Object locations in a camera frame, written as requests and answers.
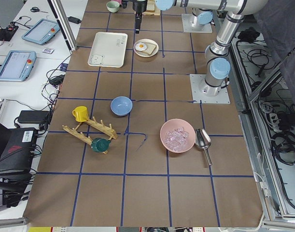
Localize lower blue teach pendant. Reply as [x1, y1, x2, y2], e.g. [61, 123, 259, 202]
[0, 50, 37, 82]

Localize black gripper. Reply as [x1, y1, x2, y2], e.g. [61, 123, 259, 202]
[132, 0, 147, 34]

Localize black power adapter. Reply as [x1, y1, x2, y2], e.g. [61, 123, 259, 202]
[16, 110, 49, 125]

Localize yellow cup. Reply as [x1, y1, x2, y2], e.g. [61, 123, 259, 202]
[72, 106, 89, 122]

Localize cream rectangular bear tray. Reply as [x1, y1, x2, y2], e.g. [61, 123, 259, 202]
[87, 32, 128, 68]

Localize pink bowl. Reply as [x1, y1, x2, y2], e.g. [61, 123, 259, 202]
[160, 118, 196, 153]

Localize black computer box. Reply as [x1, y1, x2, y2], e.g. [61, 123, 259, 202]
[0, 123, 38, 175]

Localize upper blue teach pendant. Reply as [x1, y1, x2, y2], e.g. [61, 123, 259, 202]
[22, 18, 60, 44]

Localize metal scoop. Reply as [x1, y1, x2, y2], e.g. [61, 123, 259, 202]
[195, 129, 212, 166]

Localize wooden cutting board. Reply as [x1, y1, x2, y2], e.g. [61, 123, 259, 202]
[143, 4, 160, 16]

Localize dark green cup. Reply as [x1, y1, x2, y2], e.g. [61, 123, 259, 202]
[91, 138, 111, 154]

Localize small black adapter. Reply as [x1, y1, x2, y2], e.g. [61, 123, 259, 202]
[68, 16, 82, 24]

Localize blue bowl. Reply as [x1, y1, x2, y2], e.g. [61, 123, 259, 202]
[111, 96, 133, 116]

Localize blue teach pendant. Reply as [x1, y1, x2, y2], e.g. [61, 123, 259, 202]
[22, 18, 60, 44]
[0, 50, 37, 82]

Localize wooden cup rack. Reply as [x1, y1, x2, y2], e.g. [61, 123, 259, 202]
[62, 117, 118, 146]

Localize aluminium frame post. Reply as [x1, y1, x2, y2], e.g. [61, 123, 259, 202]
[47, 0, 77, 52]

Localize fake fried egg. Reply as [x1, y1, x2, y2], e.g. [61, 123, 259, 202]
[134, 42, 147, 52]

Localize black scissors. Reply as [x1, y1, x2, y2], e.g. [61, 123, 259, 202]
[30, 7, 47, 13]

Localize light green bowl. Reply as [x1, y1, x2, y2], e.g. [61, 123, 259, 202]
[106, 0, 120, 13]

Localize clear ice cubes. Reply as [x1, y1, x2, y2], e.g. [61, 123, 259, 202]
[164, 127, 189, 151]

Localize cream round plate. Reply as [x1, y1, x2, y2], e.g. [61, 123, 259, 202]
[133, 39, 159, 58]

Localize bread slice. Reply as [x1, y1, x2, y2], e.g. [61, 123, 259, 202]
[142, 43, 156, 55]
[146, 0, 155, 12]

